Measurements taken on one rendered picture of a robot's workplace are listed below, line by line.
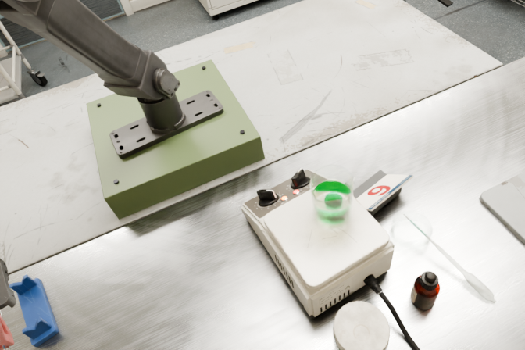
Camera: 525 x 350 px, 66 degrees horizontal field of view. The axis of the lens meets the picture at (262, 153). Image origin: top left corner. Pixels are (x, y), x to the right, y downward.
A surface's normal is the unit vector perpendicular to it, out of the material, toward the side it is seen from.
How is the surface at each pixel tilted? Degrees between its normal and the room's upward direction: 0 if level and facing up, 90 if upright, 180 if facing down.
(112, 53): 91
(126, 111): 1
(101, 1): 90
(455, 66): 0
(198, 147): 1
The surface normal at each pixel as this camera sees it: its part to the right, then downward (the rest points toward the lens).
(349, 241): -0.14, -0.67
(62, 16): 0.97, 0.22
